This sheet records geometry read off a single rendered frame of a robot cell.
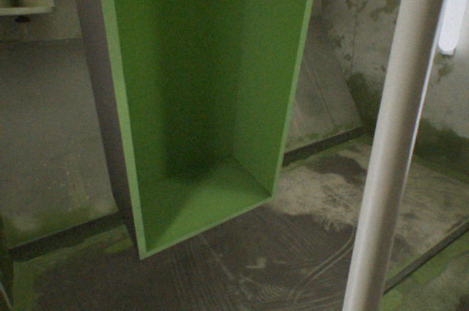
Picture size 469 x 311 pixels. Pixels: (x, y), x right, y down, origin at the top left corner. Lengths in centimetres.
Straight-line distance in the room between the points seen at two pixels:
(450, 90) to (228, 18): 177
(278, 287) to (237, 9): 123
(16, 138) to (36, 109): 19
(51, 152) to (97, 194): 34
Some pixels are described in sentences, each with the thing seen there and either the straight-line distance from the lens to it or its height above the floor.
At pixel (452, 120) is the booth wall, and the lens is 264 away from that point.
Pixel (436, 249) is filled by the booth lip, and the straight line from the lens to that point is 199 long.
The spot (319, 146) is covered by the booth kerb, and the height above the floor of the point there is 12.
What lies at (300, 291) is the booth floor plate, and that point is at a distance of 160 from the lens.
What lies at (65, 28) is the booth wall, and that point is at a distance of 225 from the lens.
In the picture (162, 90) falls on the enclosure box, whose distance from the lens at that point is 123.
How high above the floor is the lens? 127
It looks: 22 degrees down
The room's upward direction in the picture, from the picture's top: 3 degrees counter-clockwise
